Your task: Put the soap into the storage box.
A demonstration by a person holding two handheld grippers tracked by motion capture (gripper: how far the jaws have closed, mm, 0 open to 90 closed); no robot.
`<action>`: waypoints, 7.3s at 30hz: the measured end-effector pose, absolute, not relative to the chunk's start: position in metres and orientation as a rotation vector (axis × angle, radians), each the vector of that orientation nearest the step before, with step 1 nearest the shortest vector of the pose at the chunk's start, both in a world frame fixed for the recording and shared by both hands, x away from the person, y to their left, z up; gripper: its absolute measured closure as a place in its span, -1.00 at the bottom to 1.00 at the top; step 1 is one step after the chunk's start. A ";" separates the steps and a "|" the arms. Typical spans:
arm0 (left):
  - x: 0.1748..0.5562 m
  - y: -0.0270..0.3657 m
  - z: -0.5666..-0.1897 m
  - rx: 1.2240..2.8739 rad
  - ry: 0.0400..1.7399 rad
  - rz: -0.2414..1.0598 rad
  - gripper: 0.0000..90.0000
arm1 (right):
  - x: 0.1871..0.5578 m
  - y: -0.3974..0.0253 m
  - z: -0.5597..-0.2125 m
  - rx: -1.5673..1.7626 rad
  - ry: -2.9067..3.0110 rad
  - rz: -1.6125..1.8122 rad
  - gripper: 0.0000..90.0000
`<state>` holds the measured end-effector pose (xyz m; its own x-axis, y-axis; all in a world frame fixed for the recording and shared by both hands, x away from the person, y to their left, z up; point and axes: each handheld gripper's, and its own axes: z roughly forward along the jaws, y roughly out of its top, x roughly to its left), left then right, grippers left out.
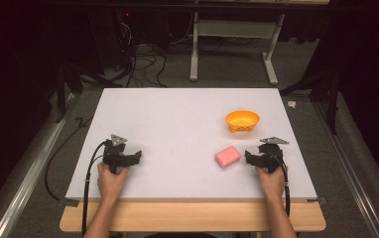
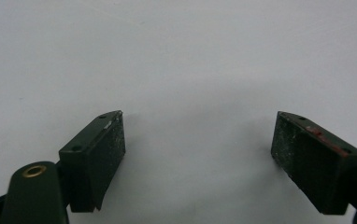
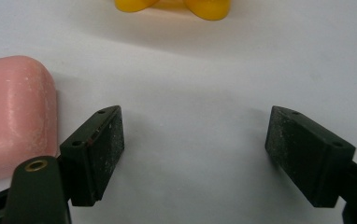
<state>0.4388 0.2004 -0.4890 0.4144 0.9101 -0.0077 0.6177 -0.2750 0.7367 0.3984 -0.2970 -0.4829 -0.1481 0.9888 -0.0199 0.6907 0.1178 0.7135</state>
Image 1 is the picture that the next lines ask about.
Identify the aluminium floor rail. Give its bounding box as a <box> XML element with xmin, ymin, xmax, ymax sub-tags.
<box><xmin>0</xmin><ymin>92</ymin><xmax>82</xmax><ymax>238</ymax></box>
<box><xmin>312</xmin><ymin>98</ymin><xmax>379</xmax><ymax>238</ymax></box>

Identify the person's left hand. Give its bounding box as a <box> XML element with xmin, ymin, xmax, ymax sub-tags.
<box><xmin>96</xmin><ymin>161</ymin><xmax>131</xmax><ymax>201</ymax></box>

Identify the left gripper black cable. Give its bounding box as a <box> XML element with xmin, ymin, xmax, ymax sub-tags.
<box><xmin>80</xmin><ymin>140</ymin><xmax>108</xmax><ymax>238</ymax></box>

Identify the black tripod stand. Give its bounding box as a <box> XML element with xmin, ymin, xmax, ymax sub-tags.
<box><xmin>47</xmin><ymin>61</ymin><xmax>123</xmax><ymax>124</ymax></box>
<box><xmin>279</xmin><ymin>65</ymin><xmax>341</xmax><ymax>136</ymax></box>

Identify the person's right hand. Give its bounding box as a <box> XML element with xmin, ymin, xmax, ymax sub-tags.
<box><xmin>256</xmin><ymin>164</ymin><xmax>289</xmax><ymax>201</ymax></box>

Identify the bundle of black floor cables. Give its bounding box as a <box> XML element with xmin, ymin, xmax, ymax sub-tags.
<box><xmin>114</xmin><ymin>19</ymin><xmax>195</xmax><ymax>89</ymax></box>

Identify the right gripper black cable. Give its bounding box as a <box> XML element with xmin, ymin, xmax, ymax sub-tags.
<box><xmin>270</xmin><ymin>152</ymin><xmax>292</xmax><ymax>218</ymax></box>

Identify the wooden table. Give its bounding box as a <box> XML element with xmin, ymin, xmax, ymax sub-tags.
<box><xmin>59</xmin><ymin>197</ymin><xmax>327</xmax><ymax>233</ymax></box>

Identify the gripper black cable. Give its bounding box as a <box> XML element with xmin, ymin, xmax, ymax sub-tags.
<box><xmin>80</xmin><ymin>140</ymin><xmax>108</xmax><ymax>238</ymax></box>
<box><xmin>270</xmin><ymin>152</ymin><xmax>292</xmax><ymax>218</ymax></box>

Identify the white table board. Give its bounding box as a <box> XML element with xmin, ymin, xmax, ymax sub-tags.
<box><xmin>64</xmin><ymin>86</ymin><xmax>318</xmax><ymax>200</ymax></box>

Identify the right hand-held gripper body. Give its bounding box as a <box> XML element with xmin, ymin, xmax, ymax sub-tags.
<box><xmin>249</xmin><ymin>136</ymin><xmax>291</xmax><ymax>175</ymax></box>

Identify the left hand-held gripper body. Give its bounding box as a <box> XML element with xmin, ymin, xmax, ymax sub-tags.
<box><xmin>102</xmin><ymin>133</ymin><xmax>138</xmax><ymax>175</ymax></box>

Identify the orange soap dish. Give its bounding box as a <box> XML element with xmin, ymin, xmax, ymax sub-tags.
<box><xmin>225</xmin><ymin>109</ymin><xmax>261</xmax><ymax>134</ymax></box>

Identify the white metal stand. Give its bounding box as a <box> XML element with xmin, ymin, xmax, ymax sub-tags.
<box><xmin>189</xmin><ymin>11</ymin><xmax>286</xmax><ymax>86</ymax></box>

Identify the pink soap bar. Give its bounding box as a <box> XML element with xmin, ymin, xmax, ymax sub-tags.
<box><xmin>214</xmin><ymin>145</ymin><xmax>242</xmax><ymax>170</ymax></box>

